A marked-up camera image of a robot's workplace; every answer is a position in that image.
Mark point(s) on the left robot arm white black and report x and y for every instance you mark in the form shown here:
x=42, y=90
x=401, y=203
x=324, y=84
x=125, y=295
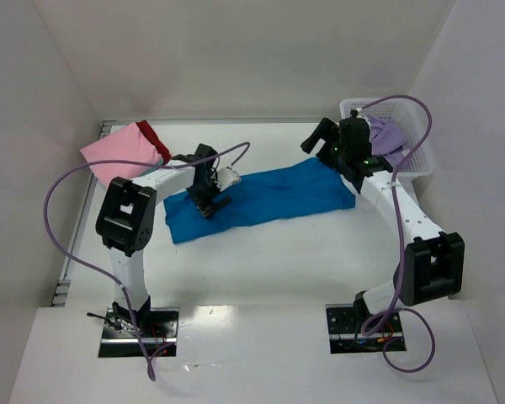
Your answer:
x=126, y=219

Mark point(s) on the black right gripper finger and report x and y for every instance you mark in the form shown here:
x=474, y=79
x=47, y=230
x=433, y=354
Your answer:
x=334, y=162
x=325, y=130

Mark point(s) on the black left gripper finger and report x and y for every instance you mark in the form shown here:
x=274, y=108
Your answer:
x=216, y=206
x=207, y=212

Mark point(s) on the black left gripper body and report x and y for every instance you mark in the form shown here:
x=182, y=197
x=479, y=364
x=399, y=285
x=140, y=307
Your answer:
x=206, y=201

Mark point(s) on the pink folded t shirt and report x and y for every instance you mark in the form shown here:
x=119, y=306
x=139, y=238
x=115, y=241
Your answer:
x=127, y=144

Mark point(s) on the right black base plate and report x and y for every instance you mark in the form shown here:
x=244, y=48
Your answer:
x=344, y=333

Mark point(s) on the lavender t shirt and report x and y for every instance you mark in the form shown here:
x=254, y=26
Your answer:
x=387, y=140

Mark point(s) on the dark red folded t shirt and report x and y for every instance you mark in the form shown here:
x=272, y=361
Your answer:
x=147, y=131

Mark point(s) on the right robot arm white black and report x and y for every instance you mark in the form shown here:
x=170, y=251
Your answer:
x=431, y=260

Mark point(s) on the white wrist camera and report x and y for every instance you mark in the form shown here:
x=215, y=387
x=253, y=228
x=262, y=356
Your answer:
x=358, y=114
x=226, y=177

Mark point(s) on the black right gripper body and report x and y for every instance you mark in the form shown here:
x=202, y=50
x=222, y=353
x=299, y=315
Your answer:
x=331, y=137

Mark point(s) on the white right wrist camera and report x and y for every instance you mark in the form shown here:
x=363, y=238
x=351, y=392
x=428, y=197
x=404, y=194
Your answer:
x=358, y=114

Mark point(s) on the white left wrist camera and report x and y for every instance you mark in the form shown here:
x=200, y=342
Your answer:
x=226, y=177

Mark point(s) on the teal folded t shirt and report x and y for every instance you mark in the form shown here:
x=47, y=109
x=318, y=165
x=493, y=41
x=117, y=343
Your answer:
x=148, y=170

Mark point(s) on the white plastic basket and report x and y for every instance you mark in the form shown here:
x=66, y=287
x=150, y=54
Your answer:
x=412, y=122

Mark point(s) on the blue t shirt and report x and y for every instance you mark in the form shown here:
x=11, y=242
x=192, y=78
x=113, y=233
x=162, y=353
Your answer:
x=306, y=188

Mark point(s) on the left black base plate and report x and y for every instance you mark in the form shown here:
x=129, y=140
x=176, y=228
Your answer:
x=159, y=331

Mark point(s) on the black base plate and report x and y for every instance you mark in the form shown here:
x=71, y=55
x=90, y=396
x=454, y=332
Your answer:
x=344, y=333
x=159, y=331

